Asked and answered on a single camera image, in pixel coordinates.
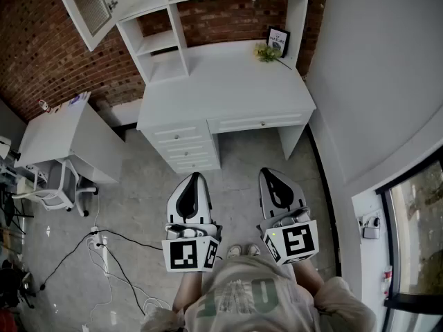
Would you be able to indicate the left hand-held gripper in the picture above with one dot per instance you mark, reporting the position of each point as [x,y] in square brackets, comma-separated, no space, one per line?
[180,254]

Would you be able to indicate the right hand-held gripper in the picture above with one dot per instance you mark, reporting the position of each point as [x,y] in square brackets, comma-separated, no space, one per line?
[297,240]

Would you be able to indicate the white cabinet door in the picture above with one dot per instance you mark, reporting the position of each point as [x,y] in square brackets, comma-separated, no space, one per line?
[78,23]

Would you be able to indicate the person's left forearm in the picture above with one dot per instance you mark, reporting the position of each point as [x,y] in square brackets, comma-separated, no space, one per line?
[188,289]

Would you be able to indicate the person's right forearm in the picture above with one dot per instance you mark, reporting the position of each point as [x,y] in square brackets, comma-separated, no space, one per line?
[308,277]

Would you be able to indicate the white desk with hutch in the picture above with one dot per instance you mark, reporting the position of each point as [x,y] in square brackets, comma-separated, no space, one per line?
[235,81]

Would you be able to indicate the person's right white shoe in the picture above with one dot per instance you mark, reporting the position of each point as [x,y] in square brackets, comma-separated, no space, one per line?
[253,249]

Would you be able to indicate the person's white shoe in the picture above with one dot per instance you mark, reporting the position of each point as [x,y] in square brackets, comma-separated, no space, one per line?
[234,251]
[253,249]

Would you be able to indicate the person's left white shoe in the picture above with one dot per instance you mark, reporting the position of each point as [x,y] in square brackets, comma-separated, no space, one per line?
[234,251]

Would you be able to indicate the white power strip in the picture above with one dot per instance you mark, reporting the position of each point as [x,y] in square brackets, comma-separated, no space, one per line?
[97,237]

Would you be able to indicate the person's beige shirt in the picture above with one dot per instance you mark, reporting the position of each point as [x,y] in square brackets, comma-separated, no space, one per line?
[256,299]

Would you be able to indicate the white mesh office chair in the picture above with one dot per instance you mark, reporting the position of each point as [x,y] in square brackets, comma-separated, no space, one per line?
[62,185]

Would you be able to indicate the black framed window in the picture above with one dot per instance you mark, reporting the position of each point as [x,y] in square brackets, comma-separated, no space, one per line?
[415,240]

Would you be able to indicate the yellow artificial flower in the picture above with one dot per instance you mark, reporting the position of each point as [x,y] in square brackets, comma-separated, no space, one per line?
[266,52]

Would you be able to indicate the white side table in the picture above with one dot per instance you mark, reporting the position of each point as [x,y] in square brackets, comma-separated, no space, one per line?
[55,137]

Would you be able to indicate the blue white booklet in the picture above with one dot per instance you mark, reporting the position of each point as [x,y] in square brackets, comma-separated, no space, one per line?
[79,99]

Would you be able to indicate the clear bottle red label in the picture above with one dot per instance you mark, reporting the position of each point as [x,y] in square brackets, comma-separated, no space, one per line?
[44,106]

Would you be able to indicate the white wall charger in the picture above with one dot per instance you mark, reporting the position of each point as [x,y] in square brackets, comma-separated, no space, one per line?
[370,228]

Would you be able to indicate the black picture frame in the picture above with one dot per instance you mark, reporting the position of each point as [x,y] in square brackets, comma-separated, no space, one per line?
[278,41]

